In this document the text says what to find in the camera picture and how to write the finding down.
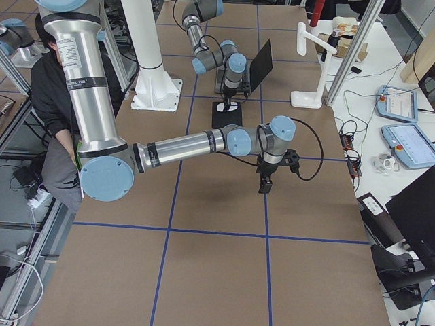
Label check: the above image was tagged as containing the white tape dispenser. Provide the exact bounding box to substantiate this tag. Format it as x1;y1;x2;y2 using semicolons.
372;153;400;175

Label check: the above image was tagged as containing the white power strip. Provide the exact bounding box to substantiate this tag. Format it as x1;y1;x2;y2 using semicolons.
27;189;50;209

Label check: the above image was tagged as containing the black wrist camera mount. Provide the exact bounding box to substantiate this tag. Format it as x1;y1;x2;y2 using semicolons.
283;149;300;175

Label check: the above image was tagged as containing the red object at edge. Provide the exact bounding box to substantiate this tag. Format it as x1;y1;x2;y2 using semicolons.
309;0;325;27

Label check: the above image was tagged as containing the right aluminium frame post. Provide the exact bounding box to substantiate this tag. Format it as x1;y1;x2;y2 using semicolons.
326;0;385;107

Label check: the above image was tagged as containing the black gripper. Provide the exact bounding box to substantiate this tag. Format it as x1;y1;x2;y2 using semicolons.
222;84;237;105
256;154;284;194

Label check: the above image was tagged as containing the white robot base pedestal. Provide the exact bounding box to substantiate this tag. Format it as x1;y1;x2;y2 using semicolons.
122;0;183;112

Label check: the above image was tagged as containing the black monitor on stand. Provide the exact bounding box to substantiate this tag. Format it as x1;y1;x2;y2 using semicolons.
371;167;434;310

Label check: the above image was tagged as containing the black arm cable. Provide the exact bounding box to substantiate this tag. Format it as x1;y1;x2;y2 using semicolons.
256;117;326;181

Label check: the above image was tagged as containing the near blue teach pendant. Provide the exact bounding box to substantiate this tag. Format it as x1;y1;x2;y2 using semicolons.
381;122;434;170

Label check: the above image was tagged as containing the black thermos bottle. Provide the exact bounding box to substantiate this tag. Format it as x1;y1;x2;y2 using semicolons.
320;29;340;62

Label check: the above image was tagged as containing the person in black jacket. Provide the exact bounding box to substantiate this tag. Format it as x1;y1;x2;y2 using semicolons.
29;13;120;215

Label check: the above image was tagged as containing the black mouse pad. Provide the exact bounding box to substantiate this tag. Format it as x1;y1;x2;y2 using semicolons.
211;102;243;129

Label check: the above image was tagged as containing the grey laptop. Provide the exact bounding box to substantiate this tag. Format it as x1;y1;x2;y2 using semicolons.
214;40;273;97

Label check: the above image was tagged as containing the blue teach pendant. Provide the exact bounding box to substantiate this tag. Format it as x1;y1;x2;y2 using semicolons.
381;122;434;170
376;84;418;122

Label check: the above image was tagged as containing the brown cardboard box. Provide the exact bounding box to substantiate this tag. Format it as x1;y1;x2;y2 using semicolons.
318;33;368;62

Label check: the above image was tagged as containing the far blue teach pendant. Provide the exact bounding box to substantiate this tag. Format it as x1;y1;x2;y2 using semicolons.
376;84;418;122

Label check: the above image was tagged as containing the green handheld tool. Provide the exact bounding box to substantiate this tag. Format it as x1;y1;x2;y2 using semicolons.
75;140;82;171

